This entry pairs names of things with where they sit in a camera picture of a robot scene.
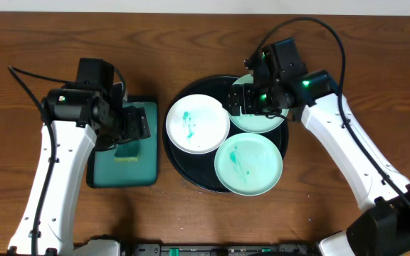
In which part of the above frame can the green plate front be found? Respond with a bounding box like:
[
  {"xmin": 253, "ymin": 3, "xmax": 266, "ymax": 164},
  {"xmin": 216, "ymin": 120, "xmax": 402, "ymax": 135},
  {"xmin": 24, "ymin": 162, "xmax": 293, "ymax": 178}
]
[{"xmin": 214, "ymin": 133, "xmax": 283, "ymax": 196}]

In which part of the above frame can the green yellow sponge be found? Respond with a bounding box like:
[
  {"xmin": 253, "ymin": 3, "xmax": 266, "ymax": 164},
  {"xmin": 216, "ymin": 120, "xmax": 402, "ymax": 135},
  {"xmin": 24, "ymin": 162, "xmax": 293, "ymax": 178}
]
[{"xmin": 114, "ymin": 141, "xmax": 140, "ymax": 161}]

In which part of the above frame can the rectangular black water tray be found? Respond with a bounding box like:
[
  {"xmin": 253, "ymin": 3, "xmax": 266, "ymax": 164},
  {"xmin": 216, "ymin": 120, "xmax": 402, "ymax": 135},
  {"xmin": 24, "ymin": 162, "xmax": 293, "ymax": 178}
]
[{"xmin": 86, "ymin": 96, "xmax": 159, "ymax": 188}]

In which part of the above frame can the white plate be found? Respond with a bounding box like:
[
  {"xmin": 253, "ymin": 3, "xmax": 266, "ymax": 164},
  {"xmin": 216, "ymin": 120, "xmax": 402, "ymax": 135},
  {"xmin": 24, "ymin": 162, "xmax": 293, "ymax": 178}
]
[{"xmin": 165, "ymin": 94, "xmax": 230, "ymax": 154}]

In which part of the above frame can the round black tray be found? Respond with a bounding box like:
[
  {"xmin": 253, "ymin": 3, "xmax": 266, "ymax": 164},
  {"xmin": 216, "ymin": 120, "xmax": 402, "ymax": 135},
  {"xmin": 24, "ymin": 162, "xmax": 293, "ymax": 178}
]
[{"xmin": 162, "ymin": 75, "xmax": 289, "ymax": 193}]

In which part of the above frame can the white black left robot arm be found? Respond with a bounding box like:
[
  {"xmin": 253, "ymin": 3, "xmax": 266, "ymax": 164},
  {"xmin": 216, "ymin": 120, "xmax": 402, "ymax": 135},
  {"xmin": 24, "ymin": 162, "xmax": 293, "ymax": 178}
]
[{"xmin": 7, "ymin": 83, "xmax": 157, "ymax": 255}]

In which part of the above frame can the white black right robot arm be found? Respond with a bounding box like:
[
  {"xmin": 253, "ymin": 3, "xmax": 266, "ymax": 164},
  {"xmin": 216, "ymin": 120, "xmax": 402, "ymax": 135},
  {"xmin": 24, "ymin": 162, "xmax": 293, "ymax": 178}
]
[{"xmin": 228, "ymin": 70, "xmax": 410, "ymax": 255}]

